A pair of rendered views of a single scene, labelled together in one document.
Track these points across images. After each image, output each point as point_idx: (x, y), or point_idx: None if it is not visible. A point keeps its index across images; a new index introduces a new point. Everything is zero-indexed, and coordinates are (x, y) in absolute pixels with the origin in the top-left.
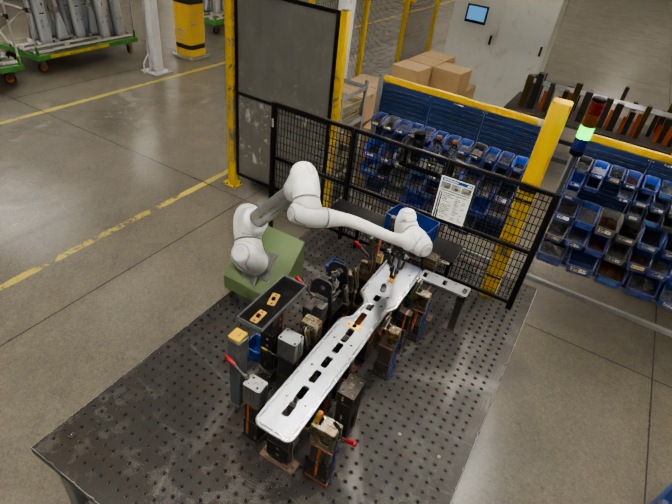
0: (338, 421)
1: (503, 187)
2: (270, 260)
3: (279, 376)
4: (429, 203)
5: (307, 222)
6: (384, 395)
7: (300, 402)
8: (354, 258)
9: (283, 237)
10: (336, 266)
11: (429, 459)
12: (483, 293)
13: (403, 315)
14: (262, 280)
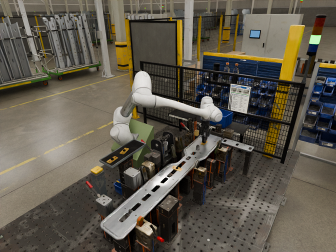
0: (163, 228)
1: (268, 85)
2: (134, 137)
3: None
4: (226, 102)
5: (142, 102)
6: (199, 214)
7: (133, 213)
8: None
9: (142, 125)
10: (166, 134)
11: None
12: (265, 154)
13: (209, 162)
14: None
